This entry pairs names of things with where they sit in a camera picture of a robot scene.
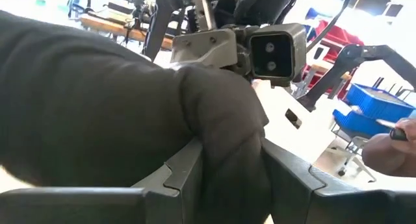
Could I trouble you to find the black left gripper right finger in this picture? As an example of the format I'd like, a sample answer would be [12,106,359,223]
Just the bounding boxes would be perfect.
[261,138,416,224]

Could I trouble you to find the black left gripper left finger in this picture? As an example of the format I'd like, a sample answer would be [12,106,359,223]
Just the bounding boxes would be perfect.
[0,137,205,224]

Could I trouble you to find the black garment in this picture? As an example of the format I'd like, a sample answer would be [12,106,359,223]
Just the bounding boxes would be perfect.
[0,9,272,224]

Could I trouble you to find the black jointed arm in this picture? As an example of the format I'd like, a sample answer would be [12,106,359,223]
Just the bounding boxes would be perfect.
[297,44,416,112]

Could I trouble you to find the blue plastic bin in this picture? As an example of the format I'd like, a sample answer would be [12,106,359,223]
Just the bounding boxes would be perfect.
[344,83,416,121]
[332,108,391,138]

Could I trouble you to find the wooden background table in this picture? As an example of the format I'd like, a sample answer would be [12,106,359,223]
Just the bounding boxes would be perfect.
[79,12,174,51]

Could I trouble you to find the person's hand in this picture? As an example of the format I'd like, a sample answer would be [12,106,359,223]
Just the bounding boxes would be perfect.
[361,118,416,179]

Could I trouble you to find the red storage rack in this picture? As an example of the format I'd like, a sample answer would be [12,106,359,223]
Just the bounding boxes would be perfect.
[304,19,365,100]

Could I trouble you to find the blue chair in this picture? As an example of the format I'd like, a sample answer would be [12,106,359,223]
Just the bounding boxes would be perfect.
[66,0,92,19]

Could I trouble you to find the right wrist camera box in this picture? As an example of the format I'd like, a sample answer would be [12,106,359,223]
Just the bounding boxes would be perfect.
[248,22,307,88]

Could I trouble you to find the black handled tool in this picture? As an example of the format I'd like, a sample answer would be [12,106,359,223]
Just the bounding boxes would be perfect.
[376,118,409,142]

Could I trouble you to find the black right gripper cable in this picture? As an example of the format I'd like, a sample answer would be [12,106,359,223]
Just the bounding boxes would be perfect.
[305,0,355,53]

